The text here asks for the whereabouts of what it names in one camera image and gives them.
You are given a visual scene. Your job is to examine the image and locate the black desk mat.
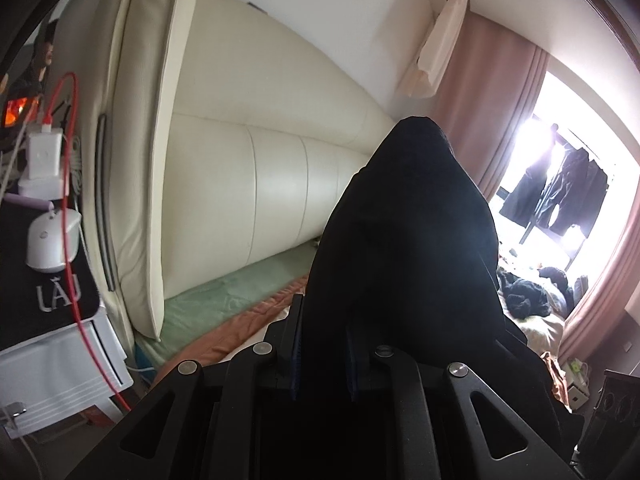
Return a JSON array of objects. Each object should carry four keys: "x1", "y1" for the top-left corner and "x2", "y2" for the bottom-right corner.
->
[{"x1": 0, "y1": 196, "x2": 102, "y2": 352}]

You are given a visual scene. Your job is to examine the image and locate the white computer mouse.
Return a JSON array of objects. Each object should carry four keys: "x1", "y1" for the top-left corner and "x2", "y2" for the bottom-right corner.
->
[{"x1": 26, "y1": 210, "x2": 84, "y2": 274}]

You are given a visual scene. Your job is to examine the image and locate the black garment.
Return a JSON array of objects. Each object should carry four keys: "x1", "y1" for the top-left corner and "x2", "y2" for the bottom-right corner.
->
[{"x1": 257, "y1": 116, "x2": 587, "y2": 480}]

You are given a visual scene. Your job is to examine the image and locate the white nightstand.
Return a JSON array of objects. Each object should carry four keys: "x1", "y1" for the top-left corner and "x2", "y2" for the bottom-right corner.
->
[{"x1": 0, "y1": 310, "x2": 134, "y2": 437}]

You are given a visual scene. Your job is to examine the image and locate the hanging dark clothes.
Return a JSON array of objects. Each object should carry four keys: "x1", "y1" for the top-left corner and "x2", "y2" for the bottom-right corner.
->
[{"x1": 499, "y1": 124, "x2": 610, "y2": 237}]

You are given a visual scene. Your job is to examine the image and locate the green bed sheet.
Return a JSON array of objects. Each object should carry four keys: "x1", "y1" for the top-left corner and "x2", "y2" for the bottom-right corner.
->
[{"x1": 134, "y1": 247, "x2": 322, "y2": 357}]

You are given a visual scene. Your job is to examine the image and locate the pile of dark clothes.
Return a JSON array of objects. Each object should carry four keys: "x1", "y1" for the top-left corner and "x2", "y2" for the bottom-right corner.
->
[{"x1": 499, "y1": 266, "x2": 572, "y2": 320}]

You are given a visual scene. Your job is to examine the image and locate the white charger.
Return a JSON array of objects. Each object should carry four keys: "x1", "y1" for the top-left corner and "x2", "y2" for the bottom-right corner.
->
[{"x1": 19, "y1": 127, "x2": 69, "y2": 199}]

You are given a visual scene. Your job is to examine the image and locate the dark speaker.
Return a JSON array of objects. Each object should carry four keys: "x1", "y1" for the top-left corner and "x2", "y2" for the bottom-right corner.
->
[{"x1": 584, "y1": 369, "x2": 640, "y2": 467}]

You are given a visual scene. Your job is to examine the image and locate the window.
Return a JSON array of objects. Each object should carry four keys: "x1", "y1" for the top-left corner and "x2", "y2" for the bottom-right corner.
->
[{"x1": 487, "y1": 71, "x2": 640, "y2": 307}]

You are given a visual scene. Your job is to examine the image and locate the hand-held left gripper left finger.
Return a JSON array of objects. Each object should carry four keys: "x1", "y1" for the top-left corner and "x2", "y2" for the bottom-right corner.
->
[{"x1": 67, "y1": 294, "x2": 306, "y2": 480}]

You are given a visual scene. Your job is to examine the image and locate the pink curtain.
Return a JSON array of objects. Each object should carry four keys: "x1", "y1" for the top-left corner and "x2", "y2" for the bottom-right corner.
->
[
  {"x1": 557, "y1": 150, "x2": 640, "y2": 363},
  {"x1": 432, "y1": 10, "x2": 552, "y2": 203}
]

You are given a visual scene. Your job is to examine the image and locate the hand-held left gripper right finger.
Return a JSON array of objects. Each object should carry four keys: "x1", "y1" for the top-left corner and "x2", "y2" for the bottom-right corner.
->
[{"x1": 347, "y1": 331, "x2": 576, "y2": 480}]

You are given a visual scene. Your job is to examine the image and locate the cream padded headboard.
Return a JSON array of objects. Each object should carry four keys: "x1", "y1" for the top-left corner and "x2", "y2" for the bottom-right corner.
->
[{"x1": 64, "y1": 0, "x2": 402, "y2": 343}]

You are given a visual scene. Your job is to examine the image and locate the beige blanket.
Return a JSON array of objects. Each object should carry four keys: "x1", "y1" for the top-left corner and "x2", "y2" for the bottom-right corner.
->
[{"x1": 502, "y1": 305, "x2": 568, "y2": 358}]

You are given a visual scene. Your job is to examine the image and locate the beige air conditioner cover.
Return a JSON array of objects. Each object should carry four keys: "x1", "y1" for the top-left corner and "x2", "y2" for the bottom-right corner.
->
[{"x1": 398, "y1": 0, "x2": 472, "y2": 99}]

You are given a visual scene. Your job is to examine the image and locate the white storage box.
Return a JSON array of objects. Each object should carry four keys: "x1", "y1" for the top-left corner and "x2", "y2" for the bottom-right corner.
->
[{"x1": 564, "y1": 359, "x2": 592, "y2": 407}]

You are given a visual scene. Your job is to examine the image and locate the red cable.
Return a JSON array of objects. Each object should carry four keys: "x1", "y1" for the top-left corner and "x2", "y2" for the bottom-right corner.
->
[{"x1": 37, "y1": 73, "x2": 132, "y2": 412}]

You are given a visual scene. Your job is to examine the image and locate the orange blanket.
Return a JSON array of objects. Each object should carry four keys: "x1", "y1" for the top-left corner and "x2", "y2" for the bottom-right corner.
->
[{"x1": 154, "y1": 280, "x2": 312, "y2": 391}]

